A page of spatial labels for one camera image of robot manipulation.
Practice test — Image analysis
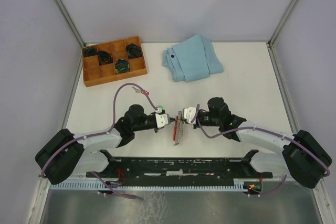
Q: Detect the red handled metal keyring holder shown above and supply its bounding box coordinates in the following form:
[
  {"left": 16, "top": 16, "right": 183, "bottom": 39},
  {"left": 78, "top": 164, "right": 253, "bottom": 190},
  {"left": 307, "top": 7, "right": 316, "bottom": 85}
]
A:
[{"left": 173, "top": 111, "right": 184, "bottom": 146}]

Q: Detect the key with green tag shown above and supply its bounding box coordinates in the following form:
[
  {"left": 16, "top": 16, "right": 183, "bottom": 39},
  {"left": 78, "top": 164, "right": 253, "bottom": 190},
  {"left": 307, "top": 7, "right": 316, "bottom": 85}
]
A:
[{"left": 155, "top": 105, "right": 164, "bottom": 113}]

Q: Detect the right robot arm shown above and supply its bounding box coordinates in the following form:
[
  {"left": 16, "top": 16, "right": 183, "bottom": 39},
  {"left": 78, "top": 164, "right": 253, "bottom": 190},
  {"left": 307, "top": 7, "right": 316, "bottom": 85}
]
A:
[{"left": 182, "top": 97, "right": 332, "bottom": 189}]

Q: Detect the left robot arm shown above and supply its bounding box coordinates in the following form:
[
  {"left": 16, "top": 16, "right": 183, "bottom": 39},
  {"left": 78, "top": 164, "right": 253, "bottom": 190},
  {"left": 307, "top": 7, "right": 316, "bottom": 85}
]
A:
[{"left": 35, "top": 104, "right": 175, "bottom": 185}]

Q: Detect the key with red tag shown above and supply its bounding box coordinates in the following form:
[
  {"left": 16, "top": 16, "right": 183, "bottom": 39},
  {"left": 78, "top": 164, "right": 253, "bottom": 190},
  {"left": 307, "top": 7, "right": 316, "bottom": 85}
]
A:
[{"left": 132, "top": 86, "right": 150, "bottom": 95}]

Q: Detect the light blue folded cloth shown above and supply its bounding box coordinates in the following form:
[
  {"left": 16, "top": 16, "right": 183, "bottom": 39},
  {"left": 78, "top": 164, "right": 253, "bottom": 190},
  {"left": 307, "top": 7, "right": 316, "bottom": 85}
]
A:
[{"left": 162, "top": 35, "right": 224, "bottom": 82}]

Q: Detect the black rolled belt front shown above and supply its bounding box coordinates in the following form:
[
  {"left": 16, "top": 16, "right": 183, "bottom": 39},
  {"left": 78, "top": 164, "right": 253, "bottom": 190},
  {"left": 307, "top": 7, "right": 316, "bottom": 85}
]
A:
[{"left": 114, "top": 58, "right": 131, "bottom": 74}]

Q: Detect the black rolled belt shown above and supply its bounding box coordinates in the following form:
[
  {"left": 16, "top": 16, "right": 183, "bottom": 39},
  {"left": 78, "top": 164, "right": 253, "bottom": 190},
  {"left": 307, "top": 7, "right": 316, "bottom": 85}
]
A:
[
  {"left": 126, "top": 43, "right": 142, "bottom": 59},
  {"left": 114, "top": 58, "right": 131, "bottom": 74},
  {"left": 82, "top": 46, "right": 97, "bottom": 58},
  {"left": 97, "top": 50, "right": 113, "bottom": 66}
]

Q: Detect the black rolled belt right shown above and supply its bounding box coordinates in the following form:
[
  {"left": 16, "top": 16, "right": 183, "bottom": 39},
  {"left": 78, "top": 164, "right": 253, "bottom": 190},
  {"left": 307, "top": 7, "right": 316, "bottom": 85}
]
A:
[{"left": 126, "top": 43, "right": 142, "bottom": 59}]

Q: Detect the wooden compartment tray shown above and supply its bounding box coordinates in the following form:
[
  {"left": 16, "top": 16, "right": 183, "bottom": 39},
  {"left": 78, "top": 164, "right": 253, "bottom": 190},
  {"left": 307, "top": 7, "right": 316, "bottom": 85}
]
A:
[{"left": 82, "top": 36, "right": 148, "bottom": 87}]

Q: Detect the black rolled belt middle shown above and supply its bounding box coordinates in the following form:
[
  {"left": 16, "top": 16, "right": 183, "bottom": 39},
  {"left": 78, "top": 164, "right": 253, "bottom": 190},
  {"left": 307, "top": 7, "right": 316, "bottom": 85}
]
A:
[{"left": 97, "top": 50, "right": 113, "bottom": 66}]

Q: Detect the black rolled belt far left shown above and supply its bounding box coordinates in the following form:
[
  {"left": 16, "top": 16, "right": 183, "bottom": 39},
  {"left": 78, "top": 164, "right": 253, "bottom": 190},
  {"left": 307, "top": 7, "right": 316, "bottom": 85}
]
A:
[{"left": 82, "top": 46, "right": 97, "bottom": 58}]

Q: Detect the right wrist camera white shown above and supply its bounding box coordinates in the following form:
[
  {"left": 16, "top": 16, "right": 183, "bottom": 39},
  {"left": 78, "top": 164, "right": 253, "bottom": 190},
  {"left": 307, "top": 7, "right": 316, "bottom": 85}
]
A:
[{"left": 182, "top": 107, "right": 198, "bottom": 124}]

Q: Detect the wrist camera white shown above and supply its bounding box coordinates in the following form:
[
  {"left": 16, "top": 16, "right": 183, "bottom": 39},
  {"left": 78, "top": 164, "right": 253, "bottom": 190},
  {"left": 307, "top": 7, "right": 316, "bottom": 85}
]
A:
[
  {"left": 182, "top": 107, "right": 198, "bottom": 124},
  {"left": 155, "top": 113, "right": 168, "bottom": 129}
]

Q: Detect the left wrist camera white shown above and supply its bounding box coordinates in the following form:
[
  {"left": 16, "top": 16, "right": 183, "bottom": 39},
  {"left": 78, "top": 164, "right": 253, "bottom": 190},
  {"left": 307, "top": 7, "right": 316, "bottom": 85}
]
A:
[{"left": 155, "top": 113, "right": 168, "bottom": 129}]

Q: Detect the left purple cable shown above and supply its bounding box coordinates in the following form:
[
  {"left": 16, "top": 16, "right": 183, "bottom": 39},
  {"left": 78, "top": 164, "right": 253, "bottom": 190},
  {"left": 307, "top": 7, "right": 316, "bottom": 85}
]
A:
[{"left": 40, "top": 83, "right": 162, "bottom": 200}]

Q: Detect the purple cable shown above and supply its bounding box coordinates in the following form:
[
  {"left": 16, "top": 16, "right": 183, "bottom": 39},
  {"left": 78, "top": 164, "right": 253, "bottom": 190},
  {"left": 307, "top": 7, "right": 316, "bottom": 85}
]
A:
[
  {"left": 40, "top": 83, "right": 162, "bottom": 200},
  {"left": 193, "top": 104, "right": 331, "bottom": 198}
]

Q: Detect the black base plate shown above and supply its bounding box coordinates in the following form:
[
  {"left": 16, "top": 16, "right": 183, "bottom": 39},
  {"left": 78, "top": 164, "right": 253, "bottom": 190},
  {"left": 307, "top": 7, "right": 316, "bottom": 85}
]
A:
[{"left": 98, "top": 157, "right": 273, "bottom": 186}]

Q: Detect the white slotted cable duct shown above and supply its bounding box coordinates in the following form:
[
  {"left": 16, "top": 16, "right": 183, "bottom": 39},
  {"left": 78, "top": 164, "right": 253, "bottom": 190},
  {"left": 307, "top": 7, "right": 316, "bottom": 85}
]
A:
[{"left": 49, "top": 179, "right": 250, "bottom": 193}]

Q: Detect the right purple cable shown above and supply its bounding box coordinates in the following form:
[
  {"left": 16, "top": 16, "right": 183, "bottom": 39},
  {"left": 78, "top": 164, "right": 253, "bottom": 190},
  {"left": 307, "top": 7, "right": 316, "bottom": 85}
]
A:
[{"left": 193, "top": 104, "right": 331, "bottom": 198}]

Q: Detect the right aluminium frame post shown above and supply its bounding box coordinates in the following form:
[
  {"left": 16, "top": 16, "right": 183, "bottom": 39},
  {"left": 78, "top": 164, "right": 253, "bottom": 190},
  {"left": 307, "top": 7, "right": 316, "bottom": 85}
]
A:
[{"left": 268, "top": 0, "right": 300, "bottom": 47}]

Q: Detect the aluminium frame post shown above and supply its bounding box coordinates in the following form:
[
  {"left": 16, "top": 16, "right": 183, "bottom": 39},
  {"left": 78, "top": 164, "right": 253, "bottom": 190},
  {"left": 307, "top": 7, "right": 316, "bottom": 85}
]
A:
[
  {"left": 268, "top": 0, "right": 300, "bottom": 47},
  {"left": 53, "top": 0, "right": 86, "bottom": 46}
]

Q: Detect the left aluminium frame post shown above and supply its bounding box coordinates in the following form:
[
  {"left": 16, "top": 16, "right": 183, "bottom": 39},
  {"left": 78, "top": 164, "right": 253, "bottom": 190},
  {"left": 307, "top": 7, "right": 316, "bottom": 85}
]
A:
[{"left": 53, "top": 0, "right": 86, "bottom": 46}]

